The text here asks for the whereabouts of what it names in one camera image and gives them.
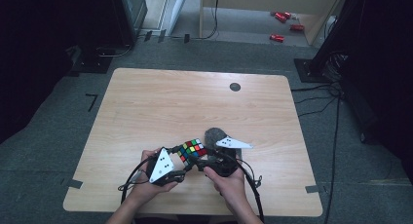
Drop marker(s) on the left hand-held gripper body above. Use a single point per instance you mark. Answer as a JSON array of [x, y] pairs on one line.
[[162, 167]]

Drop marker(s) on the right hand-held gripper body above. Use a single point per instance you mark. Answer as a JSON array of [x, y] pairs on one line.
[[230, 142]]

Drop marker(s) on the multicoloured puzzle cube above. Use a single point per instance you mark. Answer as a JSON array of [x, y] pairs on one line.
[[191, 149]]

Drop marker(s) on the grey fluffy cloth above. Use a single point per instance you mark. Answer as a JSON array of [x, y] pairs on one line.
[[214, 134]]

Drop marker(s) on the person's left hand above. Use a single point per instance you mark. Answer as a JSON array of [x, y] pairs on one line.
[[146, 191]]

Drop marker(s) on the person's right hand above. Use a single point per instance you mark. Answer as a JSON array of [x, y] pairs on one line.
[[230, 188]]

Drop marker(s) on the round dark table grommet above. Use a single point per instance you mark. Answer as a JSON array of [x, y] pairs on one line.
[[235, 87]]

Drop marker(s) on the grey tape piece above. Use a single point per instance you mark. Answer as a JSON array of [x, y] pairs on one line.
[[74, 183], [312, 189]]

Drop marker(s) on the black metal stand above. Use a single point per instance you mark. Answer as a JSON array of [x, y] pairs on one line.
[[308, 71]]

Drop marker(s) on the red can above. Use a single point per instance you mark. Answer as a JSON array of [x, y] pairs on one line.
[[281, 17], [287, 15], [277, 38], [297, 27]]

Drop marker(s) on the black tape strip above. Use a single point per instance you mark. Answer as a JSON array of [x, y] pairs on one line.
[[148, 36], [162, 36]]

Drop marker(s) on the black flat stand base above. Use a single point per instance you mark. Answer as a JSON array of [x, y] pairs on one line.
[[94, 64]]

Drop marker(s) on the white board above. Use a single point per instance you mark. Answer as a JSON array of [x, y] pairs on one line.
[[178, 9]]

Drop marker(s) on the black cabinet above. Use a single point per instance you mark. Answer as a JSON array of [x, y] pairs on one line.
[[130, 9]]

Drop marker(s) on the black curtain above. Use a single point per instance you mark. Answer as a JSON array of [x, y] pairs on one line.
[[32, 39], [389, 55]]

